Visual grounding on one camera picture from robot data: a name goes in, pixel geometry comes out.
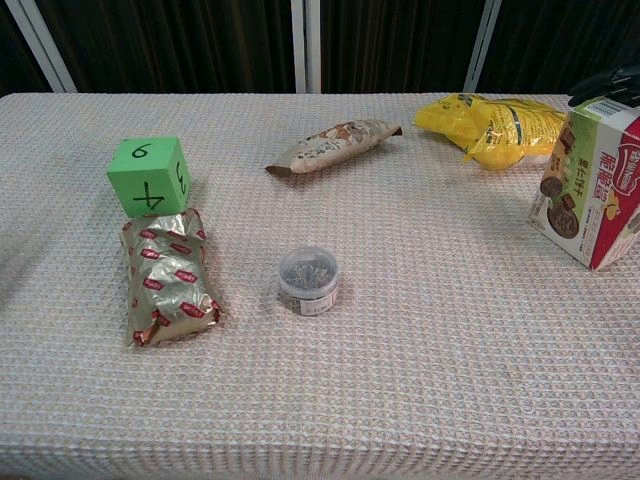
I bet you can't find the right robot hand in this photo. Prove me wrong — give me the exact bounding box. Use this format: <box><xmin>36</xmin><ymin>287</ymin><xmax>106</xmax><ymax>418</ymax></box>
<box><xmin>568</xmin><ymin>63</ymin><xmax>640</xmax><ymax>109</ymax></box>

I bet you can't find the biscuit box red green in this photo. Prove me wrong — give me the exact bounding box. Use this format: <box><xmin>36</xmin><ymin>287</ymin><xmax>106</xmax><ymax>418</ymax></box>
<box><xmin>529</xmin><ymin>97</ymin><xmax>640</xmax><ymax>272</ymax></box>

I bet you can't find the yellow snack bag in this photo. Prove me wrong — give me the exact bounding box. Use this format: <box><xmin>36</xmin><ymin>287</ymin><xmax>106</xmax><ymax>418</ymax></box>
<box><xmin>412</xmin><ymin>93</ymin><xmax>571</xmax><ymax>171</ymax></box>

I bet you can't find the beige snack bar packet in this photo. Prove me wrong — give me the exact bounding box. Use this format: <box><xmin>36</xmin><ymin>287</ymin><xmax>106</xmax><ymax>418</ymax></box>
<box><xmin>264</xmin><ymin>119</ymin><xmax>403</xmax><ymax>175</ymax></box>

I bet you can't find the clear round jar of pins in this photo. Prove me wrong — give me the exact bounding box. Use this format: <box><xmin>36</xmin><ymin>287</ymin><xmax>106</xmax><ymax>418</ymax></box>
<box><xmin>278</xmin><ymin>246</ymin><xmax>340</xmax><ymax>317</ymax></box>

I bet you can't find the beige woven tablecloth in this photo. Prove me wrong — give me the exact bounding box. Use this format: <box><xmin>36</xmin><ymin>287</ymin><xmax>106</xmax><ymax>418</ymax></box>
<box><xmin>0</xmin><ymin>92</ymin><xmax>640</xmax><ymax>480</ymax></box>

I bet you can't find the green numbered foam cube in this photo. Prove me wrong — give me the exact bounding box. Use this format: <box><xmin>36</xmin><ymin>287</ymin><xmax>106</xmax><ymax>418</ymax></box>
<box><xmin>105</xmin><ymin>135</ymin><xmax>193</xmax><ymax>219</ymax></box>

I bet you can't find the gold foil snack pack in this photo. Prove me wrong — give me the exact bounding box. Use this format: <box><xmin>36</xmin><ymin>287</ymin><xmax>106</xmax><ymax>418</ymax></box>
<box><xmin>119</xmin><ymin>208</ymin><xmax>225</xmax><ymax>348</ymax></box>

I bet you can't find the white partition frame post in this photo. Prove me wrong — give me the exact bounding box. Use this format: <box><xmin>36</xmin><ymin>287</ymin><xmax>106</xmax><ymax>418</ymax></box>
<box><xmin>463</xmin><ymin>0</ymin><xmax>503</xmax><ymax>95</ymax></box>
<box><xmin>306</xmin><ymin>0</ymin><xmax>323</xmax><ymax>95</ymax></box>
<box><xmin>3</xmin><ymin>0</ymin><xmax>79</xmax><ymax>95</ymax></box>
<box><xmin>291</xmin><ymin>0</ymin><xmax>308</xmax><ymax>95</ymax></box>

